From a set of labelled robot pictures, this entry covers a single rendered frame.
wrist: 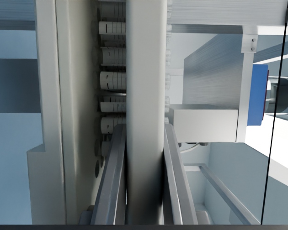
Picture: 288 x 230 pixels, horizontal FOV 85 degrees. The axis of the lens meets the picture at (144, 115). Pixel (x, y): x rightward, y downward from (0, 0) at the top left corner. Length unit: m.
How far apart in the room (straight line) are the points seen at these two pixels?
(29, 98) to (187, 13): 0.60
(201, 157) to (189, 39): 2.91
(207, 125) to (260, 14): 0.31
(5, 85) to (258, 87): 0.88
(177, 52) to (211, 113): 3.39
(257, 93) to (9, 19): 0.70
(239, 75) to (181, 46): 3.37
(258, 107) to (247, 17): 0.27
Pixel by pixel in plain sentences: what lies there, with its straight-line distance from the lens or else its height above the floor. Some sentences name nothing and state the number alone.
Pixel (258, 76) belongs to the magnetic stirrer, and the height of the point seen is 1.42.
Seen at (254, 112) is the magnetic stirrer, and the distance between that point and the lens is 0.62.
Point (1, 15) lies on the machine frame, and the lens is 0.54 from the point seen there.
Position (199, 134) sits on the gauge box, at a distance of 0.51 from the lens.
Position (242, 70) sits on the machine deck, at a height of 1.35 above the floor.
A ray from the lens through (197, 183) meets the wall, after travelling 4.90.
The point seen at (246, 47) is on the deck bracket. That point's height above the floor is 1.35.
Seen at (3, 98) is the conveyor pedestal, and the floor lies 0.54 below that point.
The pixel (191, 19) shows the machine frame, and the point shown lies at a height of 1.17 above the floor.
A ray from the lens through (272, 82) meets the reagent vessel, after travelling 0.71.
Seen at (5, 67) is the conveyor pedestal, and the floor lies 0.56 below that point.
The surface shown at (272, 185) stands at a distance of 0.60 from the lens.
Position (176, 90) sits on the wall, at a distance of 3.82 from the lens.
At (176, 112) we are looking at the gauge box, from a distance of 0.48.
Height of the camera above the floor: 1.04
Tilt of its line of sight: 2 degrees up
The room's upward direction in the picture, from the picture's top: 90 degrees clockwise
